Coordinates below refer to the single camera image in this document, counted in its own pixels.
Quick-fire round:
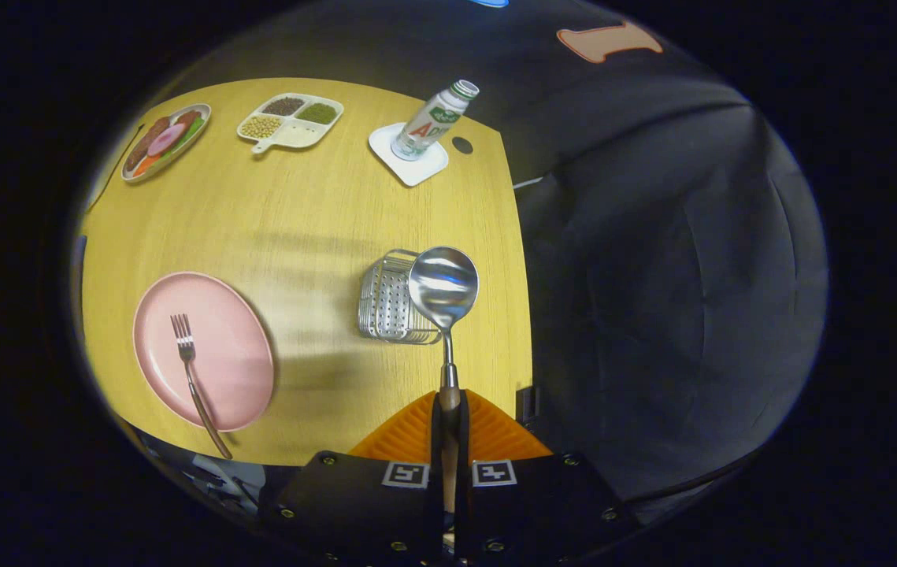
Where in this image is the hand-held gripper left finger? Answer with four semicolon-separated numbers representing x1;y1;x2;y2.
259;390;446;566

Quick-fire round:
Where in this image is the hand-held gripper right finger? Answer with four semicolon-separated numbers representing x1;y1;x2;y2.
454;388;642;566

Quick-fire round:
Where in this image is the metal spoon wooden handle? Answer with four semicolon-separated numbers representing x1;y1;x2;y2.
408;246;480;544

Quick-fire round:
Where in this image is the metal fork wooden handle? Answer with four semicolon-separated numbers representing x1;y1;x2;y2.
170;313;233;460

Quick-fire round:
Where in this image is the pink round plate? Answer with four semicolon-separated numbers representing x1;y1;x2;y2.
132;272;276;432

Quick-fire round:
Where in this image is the white square coaster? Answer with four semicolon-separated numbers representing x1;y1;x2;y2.
368;122;450;187

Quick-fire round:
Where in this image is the white drink bottle green label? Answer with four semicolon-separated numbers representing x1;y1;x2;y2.
391;79;480;161

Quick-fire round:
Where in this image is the white divided grain dish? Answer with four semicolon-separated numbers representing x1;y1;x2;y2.
236;93;344;154

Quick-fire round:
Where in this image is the white round food plate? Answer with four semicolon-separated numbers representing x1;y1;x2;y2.
120;103;212;183

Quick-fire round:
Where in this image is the green vegetable leaf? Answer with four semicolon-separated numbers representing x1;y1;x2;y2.
172;118;206;154

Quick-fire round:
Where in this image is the pink round ham slice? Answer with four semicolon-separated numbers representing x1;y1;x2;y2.
147;124;187;157

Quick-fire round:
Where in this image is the large brown meat piece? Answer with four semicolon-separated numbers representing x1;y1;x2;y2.
127;117;171;170

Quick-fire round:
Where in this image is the metal wire cutlery rack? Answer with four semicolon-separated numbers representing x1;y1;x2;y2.
358;249;443;346

